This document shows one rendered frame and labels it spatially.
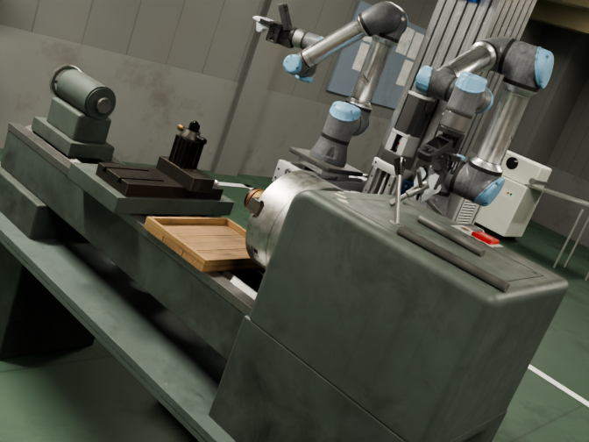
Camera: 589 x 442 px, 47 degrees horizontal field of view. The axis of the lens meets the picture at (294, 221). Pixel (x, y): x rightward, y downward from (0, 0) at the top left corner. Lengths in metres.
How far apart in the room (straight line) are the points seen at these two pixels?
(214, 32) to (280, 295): 4.67
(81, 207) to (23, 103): 3.07
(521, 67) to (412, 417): 1.19
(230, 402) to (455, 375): 0.68
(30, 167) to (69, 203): 0.31
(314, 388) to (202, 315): 0.48
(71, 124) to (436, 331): 1.74
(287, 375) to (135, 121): 4.48
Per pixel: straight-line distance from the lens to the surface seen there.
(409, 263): 1.52
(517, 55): 2.29
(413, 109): 2.57
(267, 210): 1.86
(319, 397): 1.71
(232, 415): 1.92
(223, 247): 2.19
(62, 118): 2.82
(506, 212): 8.74
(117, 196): 2.24
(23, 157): 2.86
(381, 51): 2.77
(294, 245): 1.71
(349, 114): 2.64
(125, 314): 2.36
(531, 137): 10.68
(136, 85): 5.92
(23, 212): 2.78
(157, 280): 2.18
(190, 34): 6.10
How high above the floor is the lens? 1.63
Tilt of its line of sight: 16 degrees down
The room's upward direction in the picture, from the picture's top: 20 degrees clockwise
